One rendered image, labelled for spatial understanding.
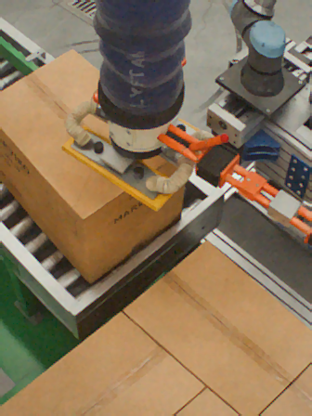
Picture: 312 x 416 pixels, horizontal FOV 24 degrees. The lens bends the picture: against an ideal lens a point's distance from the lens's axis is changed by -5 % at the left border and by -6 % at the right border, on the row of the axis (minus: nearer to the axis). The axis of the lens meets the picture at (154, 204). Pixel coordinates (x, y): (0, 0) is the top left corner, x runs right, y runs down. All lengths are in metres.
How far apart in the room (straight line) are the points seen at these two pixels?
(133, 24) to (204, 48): 2.39
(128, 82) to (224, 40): 2.30
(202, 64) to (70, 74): 1.48
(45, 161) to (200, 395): 0.88
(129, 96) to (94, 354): 0.94
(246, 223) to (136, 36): 1.55
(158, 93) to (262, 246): 1.33
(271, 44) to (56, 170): 0.76
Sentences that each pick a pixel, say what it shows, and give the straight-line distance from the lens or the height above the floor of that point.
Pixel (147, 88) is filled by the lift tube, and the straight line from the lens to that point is 1.85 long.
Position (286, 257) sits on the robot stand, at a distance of 3.05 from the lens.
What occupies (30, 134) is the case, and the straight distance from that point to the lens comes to 2.42.
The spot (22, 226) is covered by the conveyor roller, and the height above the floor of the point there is 0.55.
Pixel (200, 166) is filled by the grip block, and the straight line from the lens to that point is 1.96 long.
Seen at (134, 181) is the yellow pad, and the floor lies 1.11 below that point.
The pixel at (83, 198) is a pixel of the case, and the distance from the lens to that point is 2.25.
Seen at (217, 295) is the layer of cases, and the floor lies 0.54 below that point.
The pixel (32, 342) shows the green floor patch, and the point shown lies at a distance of 3.08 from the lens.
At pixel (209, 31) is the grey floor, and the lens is 4.15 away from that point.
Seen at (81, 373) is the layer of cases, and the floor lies 0.54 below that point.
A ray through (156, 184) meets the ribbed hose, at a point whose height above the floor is 1.16.
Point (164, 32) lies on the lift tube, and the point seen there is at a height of 1.64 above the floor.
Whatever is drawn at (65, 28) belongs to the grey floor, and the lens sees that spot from 4.17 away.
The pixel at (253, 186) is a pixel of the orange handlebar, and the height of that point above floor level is 1.23.
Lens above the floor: 2.81
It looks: 56 degrees down
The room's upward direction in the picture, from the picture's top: 2 degrees clockwise
